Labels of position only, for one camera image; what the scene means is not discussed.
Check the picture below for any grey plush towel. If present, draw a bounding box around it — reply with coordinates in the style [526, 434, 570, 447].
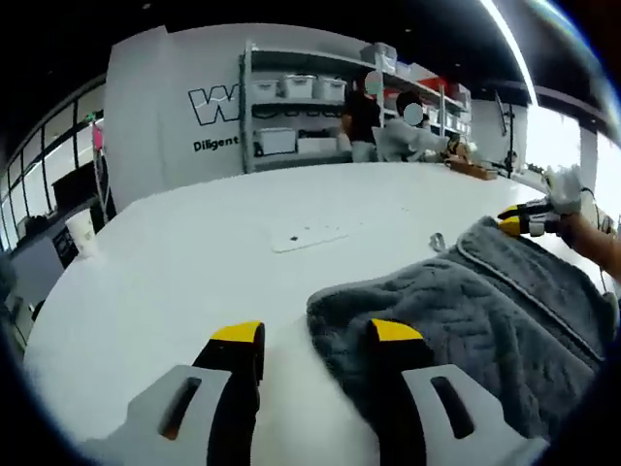
[305, 215, 621, 442]

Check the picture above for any wooden tray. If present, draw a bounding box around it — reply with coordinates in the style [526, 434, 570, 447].
[446, 157, 497, 182]

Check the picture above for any black tripod stand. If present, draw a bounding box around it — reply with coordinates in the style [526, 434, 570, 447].
[493, 88, 523, 180]

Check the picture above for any ceiling light strip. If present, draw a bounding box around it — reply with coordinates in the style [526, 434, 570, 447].
[478, 0, 540, 107]

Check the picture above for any white paper cup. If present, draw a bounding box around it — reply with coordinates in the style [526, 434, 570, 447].
[63, 208, 102, 262]

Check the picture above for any black printed board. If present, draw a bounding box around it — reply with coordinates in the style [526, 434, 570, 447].
[50, 220, 106, 263]

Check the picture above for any group of white storage bins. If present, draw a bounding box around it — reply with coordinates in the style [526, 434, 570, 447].
[251, 42, 473, 156]

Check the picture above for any black monitor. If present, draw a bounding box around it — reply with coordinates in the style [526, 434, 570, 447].
[49, 161, 102, 217]

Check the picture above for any grey metal storage shelf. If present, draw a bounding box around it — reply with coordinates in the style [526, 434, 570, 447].
[239, 39, 475, 175]

